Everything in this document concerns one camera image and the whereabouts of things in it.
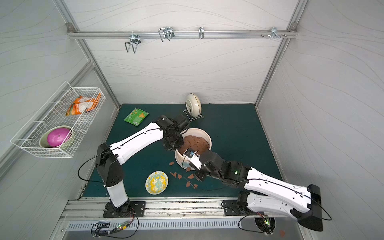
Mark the yellow teal patterned bowl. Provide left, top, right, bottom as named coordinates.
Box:
left=145, top=171, right=169, bottom=195

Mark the metal double hook middle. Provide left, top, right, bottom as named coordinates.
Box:
left=158, top=27, right=175, bottom=42

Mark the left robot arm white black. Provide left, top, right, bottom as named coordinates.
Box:
left=96, top=115, right=189, bottom=208

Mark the metal double hook left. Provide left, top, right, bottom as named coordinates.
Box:
left=125, top=32, right=141, bottom=54

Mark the aluminium top rail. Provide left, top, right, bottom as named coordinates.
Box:
left=68, top=29, right=299, bottom=40

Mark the metal double hook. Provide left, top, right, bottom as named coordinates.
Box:
left=158, top=27, right=175, bottom=42
left=125, top=32, right=141, bottom=54

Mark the left wiring bundle with board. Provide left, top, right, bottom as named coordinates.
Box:
left=90, top=208, right=140, bottom=239

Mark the black wire plate rack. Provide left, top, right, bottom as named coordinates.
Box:
left=184, top=109, right=204, bottom=122

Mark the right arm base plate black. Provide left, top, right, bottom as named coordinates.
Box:
left=221, top=200, right=249, bottom=216

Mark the white wire wall basket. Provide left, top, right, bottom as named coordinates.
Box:
left=11, top=82, right=106, bottom=158

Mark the small metal hook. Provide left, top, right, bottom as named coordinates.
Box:
left=198, top=27, right=204, bottom=40

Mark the orange white snack bag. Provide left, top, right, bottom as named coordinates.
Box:
left=66, top=93, right=102, bottom=117

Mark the white ceramic pot with mud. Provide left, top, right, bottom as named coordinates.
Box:
left=175, top=128, right=212, bottom=169

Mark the cream plate on rack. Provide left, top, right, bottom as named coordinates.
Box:
left=186, top=93, right=202, bottom=117

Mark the aluminium rail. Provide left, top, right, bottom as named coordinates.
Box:
left=59, top=195, right=292, bottom=222
left=68, top=29, right=299, bottom=40

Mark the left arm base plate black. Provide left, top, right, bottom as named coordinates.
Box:
left=103, top=201, right=146, bottom=218

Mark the aluminium front rail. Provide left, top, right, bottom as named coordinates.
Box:
left=59, top=195, right=292, bottom=222

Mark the right wiring with board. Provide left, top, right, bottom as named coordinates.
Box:
left=236, top=209, right=276, bottom=235

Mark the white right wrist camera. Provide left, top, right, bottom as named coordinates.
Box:
left=184, top=148, right=202, bottom=170

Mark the green snack packet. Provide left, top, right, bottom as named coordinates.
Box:
left=124, top=108, right=149, bottom=127

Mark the metal hook right end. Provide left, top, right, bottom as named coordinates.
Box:
left=260, top=27, right=287, bottom=39

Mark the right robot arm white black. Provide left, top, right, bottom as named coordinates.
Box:
left=185, top=149, right=324, bottom=232

